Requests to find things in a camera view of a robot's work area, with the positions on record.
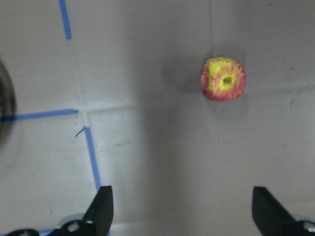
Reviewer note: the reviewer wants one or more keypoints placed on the red yellow apple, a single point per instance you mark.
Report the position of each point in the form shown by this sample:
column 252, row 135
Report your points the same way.
column 222, row 79

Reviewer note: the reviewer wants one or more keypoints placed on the woven wicker basket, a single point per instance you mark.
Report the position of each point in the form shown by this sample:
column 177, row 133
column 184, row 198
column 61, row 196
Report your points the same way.
column 7, row 104

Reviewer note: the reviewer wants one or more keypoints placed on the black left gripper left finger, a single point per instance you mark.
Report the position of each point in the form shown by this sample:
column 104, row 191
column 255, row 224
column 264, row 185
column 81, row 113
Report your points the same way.
column 99, row 216

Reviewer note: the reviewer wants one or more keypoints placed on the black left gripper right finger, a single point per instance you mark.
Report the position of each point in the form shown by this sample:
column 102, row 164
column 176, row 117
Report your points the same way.
column 270, row 217

